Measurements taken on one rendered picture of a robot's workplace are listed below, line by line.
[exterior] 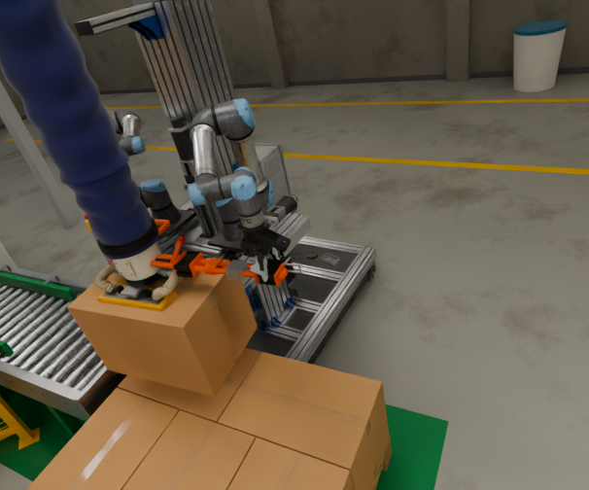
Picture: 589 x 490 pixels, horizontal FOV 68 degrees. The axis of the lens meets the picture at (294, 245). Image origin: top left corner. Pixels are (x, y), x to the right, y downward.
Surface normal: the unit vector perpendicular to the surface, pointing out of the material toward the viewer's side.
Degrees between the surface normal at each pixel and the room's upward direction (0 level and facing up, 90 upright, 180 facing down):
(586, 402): 0
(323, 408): 0
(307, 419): 0
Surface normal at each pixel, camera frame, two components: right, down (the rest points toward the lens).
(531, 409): -0.19, -0.81
